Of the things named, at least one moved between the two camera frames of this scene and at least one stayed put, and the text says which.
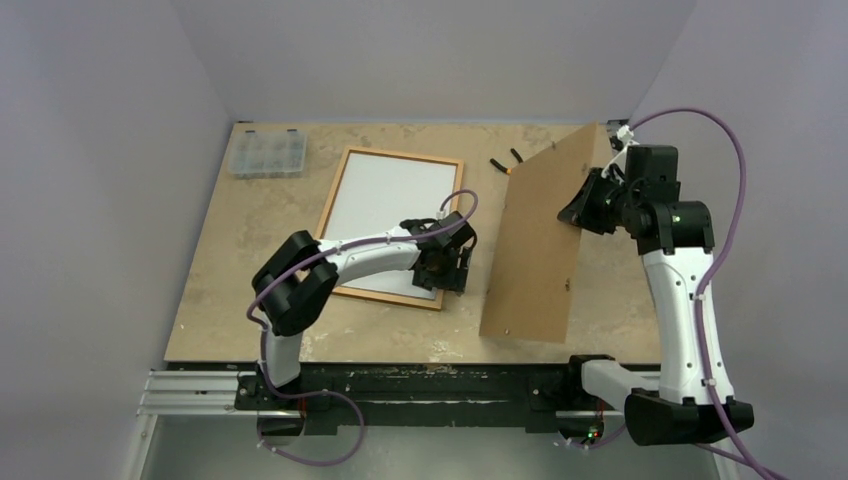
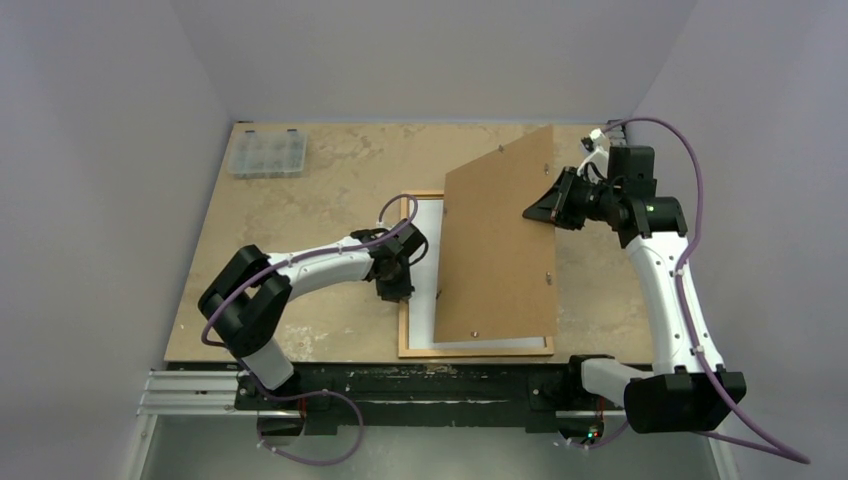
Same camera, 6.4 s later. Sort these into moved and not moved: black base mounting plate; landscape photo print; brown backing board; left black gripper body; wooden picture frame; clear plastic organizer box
Moved: left black gripper body; brown backing board; landscape photo print; wooden picture frame
Not moved: clear plastic organizer box; black base mounting plate
